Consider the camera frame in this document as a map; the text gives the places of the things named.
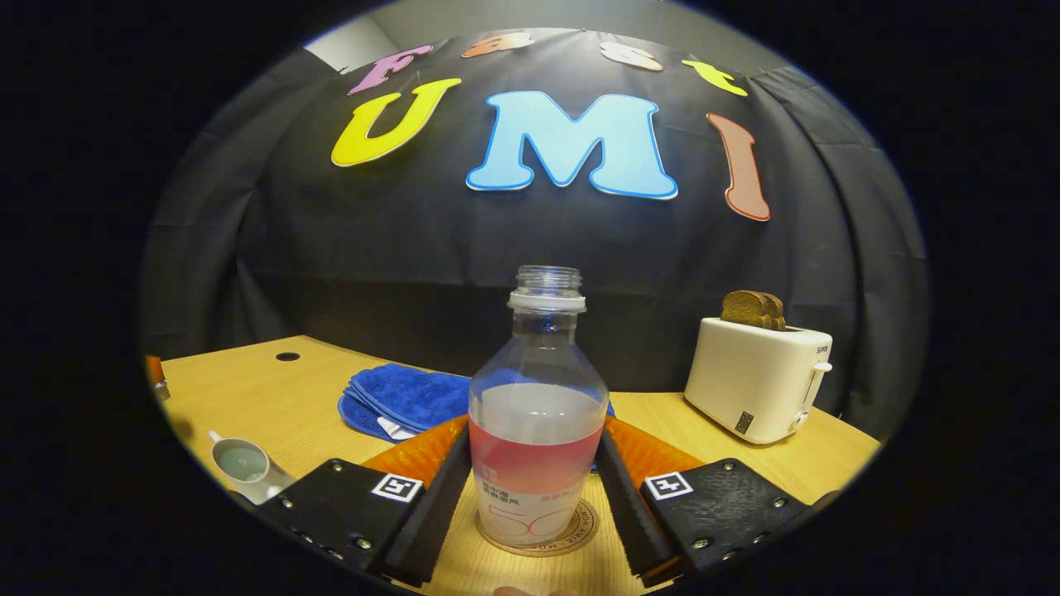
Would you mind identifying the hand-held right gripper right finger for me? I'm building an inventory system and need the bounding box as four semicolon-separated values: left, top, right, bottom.
595;414;817;584

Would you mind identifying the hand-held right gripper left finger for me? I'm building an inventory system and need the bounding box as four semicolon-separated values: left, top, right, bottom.
261;414;474;589

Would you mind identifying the round brown coaster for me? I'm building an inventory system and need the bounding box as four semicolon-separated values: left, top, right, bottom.
475;497;601;558

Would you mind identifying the white ceramic teacup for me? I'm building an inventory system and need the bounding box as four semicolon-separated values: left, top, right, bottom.
207;430;296;506

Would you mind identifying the clear plastic water bottle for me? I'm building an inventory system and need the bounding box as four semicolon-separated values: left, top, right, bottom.
468;265;611;547

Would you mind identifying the blue folded towel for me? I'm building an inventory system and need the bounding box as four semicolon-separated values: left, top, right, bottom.
337;363;618;444

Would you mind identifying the white toaster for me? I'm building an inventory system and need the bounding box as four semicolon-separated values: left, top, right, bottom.
684;317;834;445

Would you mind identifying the black backdrop cloth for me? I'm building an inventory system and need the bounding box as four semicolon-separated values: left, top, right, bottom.
141;29;930;440

